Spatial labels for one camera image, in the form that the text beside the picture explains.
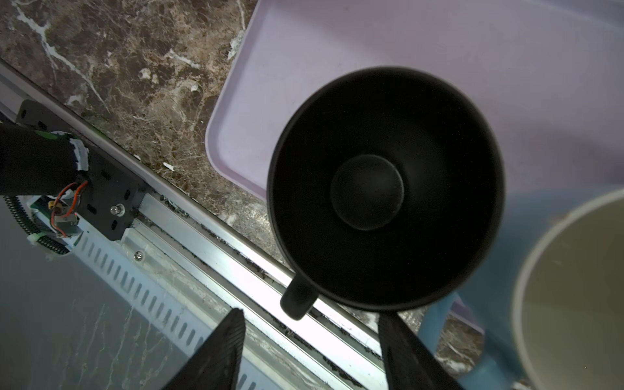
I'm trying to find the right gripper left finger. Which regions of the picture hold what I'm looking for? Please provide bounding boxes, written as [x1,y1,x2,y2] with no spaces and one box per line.
[163,309,246,390]

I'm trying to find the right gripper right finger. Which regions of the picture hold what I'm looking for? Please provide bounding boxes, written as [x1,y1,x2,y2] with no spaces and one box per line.
[378,312,462,390]

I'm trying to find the white mug blue handle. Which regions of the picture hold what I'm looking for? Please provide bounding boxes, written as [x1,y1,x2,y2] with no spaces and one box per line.
[418,187,623,389]

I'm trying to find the black mug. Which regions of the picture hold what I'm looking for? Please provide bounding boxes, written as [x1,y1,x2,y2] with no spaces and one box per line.
[266,67,505,320]

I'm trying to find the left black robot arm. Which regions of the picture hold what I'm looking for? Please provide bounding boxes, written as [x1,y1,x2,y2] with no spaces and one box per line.
[1,124,79,196]

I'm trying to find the lavender silicone tray mat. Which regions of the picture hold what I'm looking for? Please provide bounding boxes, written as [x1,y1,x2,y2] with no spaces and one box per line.
[204,0,624,337]

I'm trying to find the aluminium front rail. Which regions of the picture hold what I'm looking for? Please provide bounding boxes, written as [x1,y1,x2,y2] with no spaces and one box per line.
[1,62,388,389]

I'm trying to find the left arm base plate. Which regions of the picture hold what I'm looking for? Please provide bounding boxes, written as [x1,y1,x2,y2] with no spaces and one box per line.
[17,100,147,241]

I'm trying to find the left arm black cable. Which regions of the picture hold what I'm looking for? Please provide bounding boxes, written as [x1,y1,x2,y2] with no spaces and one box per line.
[3,194,72,257]

